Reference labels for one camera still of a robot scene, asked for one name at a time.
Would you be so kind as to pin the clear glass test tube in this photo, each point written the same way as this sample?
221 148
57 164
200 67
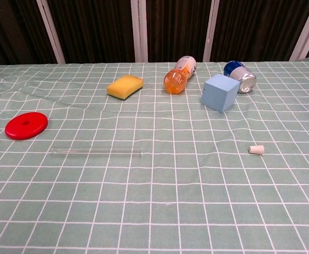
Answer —
96 152

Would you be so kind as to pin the white conical rubber stopper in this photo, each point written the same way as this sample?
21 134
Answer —
256 149

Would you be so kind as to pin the yellow sponge with dark base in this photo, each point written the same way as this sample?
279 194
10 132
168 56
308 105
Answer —
125 86

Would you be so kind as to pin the orange soda plastic bottle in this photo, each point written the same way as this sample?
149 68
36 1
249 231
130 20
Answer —
175 80

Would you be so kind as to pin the green checked tablecloth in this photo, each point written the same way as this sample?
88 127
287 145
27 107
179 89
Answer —
154 185

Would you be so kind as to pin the light blue foam cube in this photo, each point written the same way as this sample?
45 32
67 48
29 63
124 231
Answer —
217 90

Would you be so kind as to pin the blue and silver can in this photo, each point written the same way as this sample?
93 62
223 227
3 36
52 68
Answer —
240 72

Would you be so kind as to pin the dark brown curtain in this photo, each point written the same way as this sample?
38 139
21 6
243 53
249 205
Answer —
96 26

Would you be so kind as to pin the red plastic disc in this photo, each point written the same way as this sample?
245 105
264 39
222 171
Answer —
24 127

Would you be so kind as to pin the white frame post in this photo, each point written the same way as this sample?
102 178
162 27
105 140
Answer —
52 31
306 29
211 31
139 31

